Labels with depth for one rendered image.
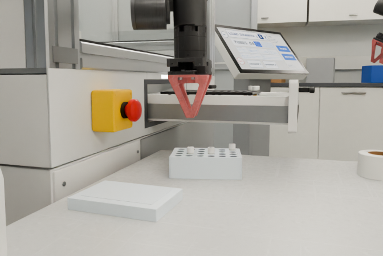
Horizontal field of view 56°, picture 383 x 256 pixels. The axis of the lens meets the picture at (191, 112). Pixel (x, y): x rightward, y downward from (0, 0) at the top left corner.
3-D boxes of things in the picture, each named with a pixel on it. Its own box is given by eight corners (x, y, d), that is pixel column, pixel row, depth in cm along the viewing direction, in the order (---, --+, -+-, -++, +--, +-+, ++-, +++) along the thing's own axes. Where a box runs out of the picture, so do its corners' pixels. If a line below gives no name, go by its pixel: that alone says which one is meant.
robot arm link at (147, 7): (198, -42, 64) (198, 0, 70) (133, -42, 63) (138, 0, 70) (201, -2, 56) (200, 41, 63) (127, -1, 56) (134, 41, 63)
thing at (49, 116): (214, 110, 149) (214, 76, 148) (52, 168, 52) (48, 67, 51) (25, 106, 177) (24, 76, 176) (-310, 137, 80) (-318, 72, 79)
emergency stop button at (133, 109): (143, 120, 65) (143, 98, 64) (134, 122, 61) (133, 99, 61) (129, 120, 66) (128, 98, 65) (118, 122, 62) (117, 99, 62)
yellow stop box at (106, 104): (136, 128, 67) (135, 89, 66) (117, 133, 60) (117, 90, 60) (111, 126, 69) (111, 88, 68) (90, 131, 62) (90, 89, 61)
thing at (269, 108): (291, 114, 100) (292, 92, 99) (288, 125, 75) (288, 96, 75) (157, 110, 111) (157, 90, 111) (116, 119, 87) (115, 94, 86)
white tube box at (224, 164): (239, 167, 69) (239, 148, 69) (241, 179, 61) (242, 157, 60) (174, 166, 70) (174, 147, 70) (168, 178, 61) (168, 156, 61)
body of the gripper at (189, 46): (166, 69, 58) (164, 23, 57) (178, 71, 68) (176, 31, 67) (206, 69, 57) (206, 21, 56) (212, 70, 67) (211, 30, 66)
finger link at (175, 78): (167, 119, 60) (166, 62, 59) (176, 115, 67) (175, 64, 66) (208, 119, 59) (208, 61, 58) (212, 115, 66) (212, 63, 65)
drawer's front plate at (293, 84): (298, 119, 101) (298, 80, 100) (296, 134, 73) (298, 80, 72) (291, 119, 101) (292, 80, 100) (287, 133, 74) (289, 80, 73)
